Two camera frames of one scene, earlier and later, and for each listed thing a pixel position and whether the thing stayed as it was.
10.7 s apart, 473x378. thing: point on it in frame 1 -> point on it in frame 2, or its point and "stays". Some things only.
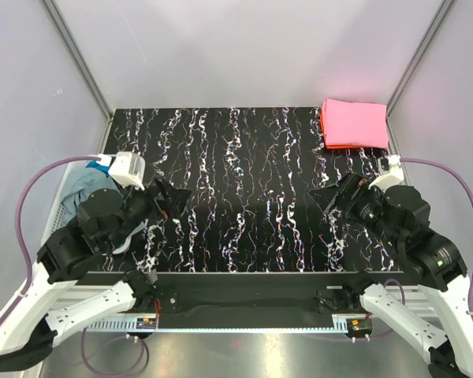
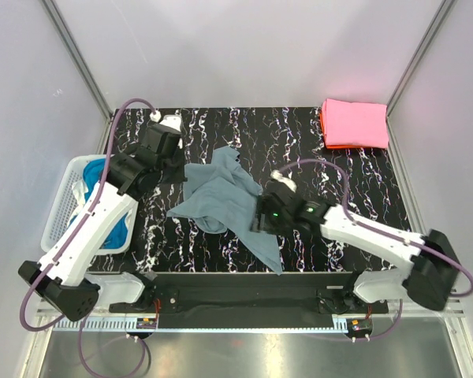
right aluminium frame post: [440, 16] stays
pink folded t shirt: [354, 124] stays
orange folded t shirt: [337, 146] stays
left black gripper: [158, 201] -> [173, 163]
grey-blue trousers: [83, 183] -> [221, 194]
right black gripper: [345, 197] -> [261, 215]
